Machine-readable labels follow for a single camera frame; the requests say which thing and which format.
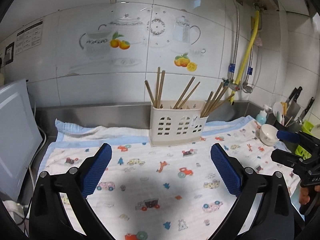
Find wooden chopstick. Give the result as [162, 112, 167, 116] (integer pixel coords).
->
[200, 91, 214, 118]
[178, 81, 201, 109]
[202, 82, 223, 117]
[144, 80, 156, 107]
[157, 70, 165, 108]
[173, 76, 195, 109]
[155, 67, 161, 108]
[205, 94, 234, 116]
[204, 86, 228, 117]

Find person's right hand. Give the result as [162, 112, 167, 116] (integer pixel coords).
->
[299, 187, 310, 205]

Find black knife block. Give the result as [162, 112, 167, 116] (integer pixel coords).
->
[273, 86, 315, 133]

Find green plastic basket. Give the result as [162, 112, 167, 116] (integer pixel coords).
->
[295, 121, 316, 159]

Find white ceramic bowl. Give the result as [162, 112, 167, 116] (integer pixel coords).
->
[259, 124, 279, 146]

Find teal soap bottle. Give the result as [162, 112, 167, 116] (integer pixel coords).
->
[255, 105, 272, 125]

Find white cartoon print cloth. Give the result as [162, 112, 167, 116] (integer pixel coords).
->
[40, 116, 299, 239]

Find brass water valve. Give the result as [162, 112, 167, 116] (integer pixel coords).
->
[242, 82, 253, 94]
[222, 78, 240, 92]

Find white appliance door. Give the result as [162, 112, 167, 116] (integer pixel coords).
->
[0, 80, 42, 201]

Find beige plastic utensil holder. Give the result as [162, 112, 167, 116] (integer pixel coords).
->
[149, 100, 207, 146]

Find braided steel hose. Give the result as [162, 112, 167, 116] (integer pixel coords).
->
[228, 0, 241, 81]
[245, 44, 254, 86]

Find yellow gas hose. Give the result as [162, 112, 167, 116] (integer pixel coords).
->
[229, 10, 261, 106]

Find wall instruction label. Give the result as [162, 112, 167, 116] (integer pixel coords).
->
[15, 20, 43, 54]

